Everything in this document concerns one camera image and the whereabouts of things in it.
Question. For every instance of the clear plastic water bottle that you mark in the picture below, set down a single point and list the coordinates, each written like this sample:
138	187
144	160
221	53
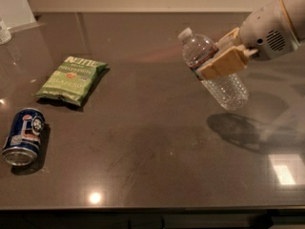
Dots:
216	66

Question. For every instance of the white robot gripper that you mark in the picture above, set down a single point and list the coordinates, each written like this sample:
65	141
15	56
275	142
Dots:
266	32

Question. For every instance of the green kettle chips bag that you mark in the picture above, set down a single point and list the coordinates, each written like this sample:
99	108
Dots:
72	80

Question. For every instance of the white container at left edge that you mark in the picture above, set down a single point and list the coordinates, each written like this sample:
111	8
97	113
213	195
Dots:
5	35

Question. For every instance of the blue pepsi soda can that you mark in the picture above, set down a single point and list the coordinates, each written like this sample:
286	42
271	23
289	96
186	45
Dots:
23	143

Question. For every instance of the white panel back left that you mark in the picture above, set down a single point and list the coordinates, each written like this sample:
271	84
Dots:
17	15

